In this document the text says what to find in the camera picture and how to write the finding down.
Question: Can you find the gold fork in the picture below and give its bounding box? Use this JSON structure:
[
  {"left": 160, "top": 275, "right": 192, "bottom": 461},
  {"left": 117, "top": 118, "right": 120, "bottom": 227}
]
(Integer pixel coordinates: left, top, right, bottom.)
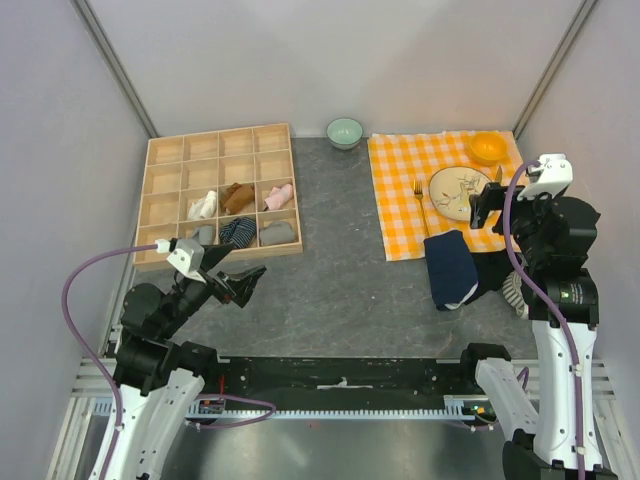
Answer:
[{"left": 412, "top": 180, "right": 431, "bottom": 238}]

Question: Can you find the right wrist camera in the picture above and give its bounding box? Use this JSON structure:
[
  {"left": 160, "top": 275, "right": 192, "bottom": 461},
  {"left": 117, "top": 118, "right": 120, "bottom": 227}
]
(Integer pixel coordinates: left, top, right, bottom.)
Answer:
[{"left": 517, "top": 153, "right": 574, "bottom": 201}]

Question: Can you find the wooden compartment tray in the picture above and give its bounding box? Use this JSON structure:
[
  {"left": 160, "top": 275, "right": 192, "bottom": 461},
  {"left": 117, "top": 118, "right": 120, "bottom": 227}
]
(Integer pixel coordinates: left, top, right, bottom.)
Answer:
[{"left": 136, "top": 123, "right": 303, "bottom": 260}]

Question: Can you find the light grey rolled cloth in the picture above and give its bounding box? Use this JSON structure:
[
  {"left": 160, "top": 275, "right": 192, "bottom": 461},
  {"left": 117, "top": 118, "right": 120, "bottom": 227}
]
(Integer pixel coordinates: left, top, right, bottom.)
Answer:
[{"left": 191, "top": 224, "right": 216, "bottom": 246}]

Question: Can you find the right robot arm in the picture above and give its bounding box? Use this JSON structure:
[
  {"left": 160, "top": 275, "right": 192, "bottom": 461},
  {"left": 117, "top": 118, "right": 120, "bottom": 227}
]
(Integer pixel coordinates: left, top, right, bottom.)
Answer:
[{"left": 457, "top": 182, "right": 616, "bottom": 479}]

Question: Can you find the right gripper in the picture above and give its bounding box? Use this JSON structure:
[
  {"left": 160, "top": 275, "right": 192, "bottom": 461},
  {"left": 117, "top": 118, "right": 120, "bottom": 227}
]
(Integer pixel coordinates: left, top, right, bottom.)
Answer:
[{"left": 470, "top": 181, "right": 566, "bottom": 265}]

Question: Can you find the striped navy rolled cloth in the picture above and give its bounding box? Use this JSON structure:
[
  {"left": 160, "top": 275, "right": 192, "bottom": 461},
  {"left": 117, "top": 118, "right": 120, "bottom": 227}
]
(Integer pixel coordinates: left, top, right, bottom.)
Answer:
[{"left": 219, "top": 217, "right": 257, "bottom": 249}]

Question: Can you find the white rolled cloth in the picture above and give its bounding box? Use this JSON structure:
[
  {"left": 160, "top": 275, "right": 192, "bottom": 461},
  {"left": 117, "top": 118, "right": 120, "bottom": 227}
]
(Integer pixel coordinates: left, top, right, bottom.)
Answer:
[{"left": 187, "top": 190, "right": 218, "bottom": 221}]

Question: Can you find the white cable duct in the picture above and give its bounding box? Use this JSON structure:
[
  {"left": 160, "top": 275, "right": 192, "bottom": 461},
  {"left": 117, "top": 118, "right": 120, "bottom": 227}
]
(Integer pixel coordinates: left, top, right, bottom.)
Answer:
[{"left": 92, "top": 394, "right": 494, "bottom": 420}]

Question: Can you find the orange checkered tablecloth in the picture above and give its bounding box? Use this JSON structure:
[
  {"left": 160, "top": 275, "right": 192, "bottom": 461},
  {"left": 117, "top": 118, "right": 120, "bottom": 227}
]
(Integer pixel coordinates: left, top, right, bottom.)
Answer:
[{"left": 368, "top": 131, "right": 505, "bottom": 261}]

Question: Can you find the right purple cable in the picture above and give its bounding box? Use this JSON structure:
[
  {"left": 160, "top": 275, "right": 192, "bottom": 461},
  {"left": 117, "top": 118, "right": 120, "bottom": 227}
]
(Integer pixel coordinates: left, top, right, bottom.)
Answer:
[{"left": 447, "top": 159, "right": 589, "bottom": 480}]

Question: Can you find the brown rolled cloth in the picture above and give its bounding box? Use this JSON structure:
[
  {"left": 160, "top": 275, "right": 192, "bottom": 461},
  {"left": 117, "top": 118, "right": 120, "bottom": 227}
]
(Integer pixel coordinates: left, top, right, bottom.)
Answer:
[{"left": 220, "top": 183, "right": 255, "bottom": 215}]

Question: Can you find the navy blue underwear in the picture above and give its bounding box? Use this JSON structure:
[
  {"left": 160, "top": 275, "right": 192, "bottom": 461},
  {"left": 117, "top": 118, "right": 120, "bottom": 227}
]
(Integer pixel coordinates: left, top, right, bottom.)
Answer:
[{"left": 424, "top": 230, "right": 479, "bottom": 311}]

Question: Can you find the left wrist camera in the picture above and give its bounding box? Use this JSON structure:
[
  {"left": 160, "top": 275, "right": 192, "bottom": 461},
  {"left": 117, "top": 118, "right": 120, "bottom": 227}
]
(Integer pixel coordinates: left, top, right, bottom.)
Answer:
[{"left": 167, "top": 239, "right": 205, "bottom": 283}]

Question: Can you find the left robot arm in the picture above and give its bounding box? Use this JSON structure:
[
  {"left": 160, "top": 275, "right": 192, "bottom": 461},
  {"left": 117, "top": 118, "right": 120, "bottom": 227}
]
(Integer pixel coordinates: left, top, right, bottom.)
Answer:
[{"left": 92, "top": 239, "right": 266, "bottom": 479}]

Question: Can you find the orange bowl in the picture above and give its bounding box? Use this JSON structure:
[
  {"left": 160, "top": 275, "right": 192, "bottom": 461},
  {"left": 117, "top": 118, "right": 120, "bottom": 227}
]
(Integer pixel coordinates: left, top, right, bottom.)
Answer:
[{"left": 467, "top": 131, "right": 508, "bottom": 166}]

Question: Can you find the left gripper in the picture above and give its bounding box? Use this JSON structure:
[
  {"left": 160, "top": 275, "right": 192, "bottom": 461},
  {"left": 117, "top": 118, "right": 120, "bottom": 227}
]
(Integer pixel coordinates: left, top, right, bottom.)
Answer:
[{"left": 158, "top": 242, "right": 265, "bottom": 337}]

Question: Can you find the green ceramic bowl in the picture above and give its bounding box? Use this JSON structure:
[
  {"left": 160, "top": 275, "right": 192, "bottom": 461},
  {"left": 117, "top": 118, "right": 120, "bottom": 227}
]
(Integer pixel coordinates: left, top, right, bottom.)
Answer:
[{"left": 326, "top": 118, "right": 364, "bottom": 150}]

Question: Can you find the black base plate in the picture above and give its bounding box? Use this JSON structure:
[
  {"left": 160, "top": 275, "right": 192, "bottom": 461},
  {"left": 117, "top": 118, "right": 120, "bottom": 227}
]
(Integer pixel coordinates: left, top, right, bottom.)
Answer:
[{"left": 203, "top": 357, "right": 483, "bottom": 411}]

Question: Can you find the pink rolled cloth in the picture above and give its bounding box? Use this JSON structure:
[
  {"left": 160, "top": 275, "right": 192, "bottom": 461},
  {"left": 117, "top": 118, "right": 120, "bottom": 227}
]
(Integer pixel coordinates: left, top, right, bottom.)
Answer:
[{"left": 264, "top": 183, "right": 294, "bottom": 211}]

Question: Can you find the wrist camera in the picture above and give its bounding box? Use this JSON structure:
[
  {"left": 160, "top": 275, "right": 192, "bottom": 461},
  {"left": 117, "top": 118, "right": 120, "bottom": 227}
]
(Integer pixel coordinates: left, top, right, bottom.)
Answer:
[
  {"left": 517, "top": 153, "right": 574, "bottom": 201},
  {"left": 167, "top": 239, "right": 205, "bottom": 283}
]

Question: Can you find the beige decorated plate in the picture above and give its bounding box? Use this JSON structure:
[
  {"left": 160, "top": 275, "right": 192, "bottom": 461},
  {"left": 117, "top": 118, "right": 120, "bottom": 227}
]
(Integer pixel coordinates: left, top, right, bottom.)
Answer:
[{"left": 429, "top": 166, "right": 490, "bottom": 223}]

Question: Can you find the black cloth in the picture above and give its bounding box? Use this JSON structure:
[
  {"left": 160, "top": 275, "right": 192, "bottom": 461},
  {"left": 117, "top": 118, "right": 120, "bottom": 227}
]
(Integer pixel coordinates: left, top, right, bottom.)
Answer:
[{"left": 465, "top": 250, "right": 515, "bottom": 305}]

